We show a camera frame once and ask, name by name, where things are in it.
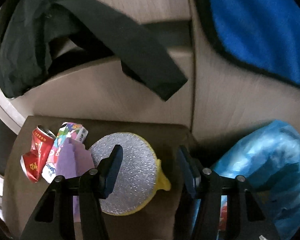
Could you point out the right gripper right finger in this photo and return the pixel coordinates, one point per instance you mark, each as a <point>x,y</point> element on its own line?
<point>215,207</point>

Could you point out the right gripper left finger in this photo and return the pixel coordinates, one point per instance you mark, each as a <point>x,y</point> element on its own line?
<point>53,217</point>

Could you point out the blue trash bag liner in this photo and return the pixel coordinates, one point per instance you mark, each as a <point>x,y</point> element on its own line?
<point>269,158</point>

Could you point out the crushed red soda can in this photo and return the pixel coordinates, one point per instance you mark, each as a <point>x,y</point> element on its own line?
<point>32,162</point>

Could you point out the silver round yellow pad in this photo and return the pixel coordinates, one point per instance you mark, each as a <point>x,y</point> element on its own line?
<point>140,175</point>

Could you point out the black cloth bag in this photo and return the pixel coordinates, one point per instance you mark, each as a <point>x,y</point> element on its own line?
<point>42,38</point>

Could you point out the blue hanging towel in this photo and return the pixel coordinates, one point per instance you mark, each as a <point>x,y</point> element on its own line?
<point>260,35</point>

